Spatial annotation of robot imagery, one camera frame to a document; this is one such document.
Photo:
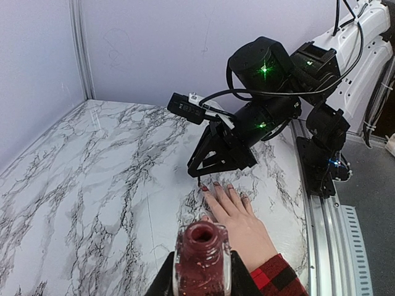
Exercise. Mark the red black plaid sleeve forearm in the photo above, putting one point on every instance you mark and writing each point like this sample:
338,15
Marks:
277,278

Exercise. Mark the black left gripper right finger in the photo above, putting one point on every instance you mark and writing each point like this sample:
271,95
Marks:
242,283

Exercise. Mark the red glitter nail polish bottle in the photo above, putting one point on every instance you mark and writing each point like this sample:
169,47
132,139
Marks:
202,260

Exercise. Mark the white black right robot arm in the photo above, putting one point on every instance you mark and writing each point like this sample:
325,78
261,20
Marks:
274,84

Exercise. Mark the aluminium right rear frame post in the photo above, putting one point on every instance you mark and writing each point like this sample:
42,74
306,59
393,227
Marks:
81,48

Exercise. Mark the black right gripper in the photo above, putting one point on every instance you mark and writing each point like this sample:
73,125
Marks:
219,150

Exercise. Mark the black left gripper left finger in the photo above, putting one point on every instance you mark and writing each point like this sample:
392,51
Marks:
162,284

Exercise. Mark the person's bare hand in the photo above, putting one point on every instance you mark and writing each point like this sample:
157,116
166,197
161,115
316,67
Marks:
247,234

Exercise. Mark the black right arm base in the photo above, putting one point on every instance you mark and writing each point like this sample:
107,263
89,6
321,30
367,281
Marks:
317,154

